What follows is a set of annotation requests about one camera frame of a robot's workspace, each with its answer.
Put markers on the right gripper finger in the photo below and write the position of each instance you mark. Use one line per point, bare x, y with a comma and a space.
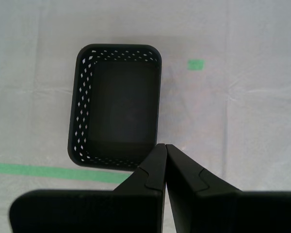
232, 213
87, 211

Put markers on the black perforated plastic basket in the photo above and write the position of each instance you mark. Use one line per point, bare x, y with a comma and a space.
121, 106

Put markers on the long green tape strip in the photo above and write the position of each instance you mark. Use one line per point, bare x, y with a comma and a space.
51, 171

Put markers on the translucent plastic table cover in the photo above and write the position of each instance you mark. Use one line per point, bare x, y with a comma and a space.
245, 109

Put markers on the small green tape mark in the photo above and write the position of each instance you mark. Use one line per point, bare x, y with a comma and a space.
196, 64

